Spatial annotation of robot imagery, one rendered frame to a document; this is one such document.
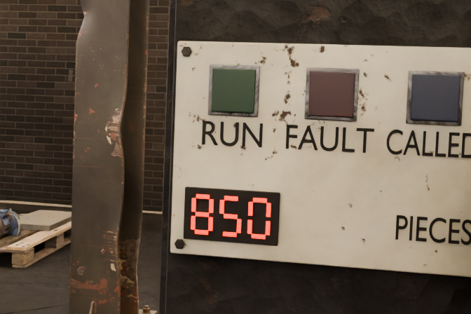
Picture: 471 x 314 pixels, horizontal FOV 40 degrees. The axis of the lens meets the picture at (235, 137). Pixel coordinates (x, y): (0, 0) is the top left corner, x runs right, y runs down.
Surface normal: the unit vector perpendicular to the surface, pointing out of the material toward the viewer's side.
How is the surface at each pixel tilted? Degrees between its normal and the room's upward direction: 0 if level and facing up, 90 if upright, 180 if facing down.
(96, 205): 90
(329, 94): 90
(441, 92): 90
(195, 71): 90
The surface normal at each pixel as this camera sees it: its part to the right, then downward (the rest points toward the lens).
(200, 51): -0.17, 0.04
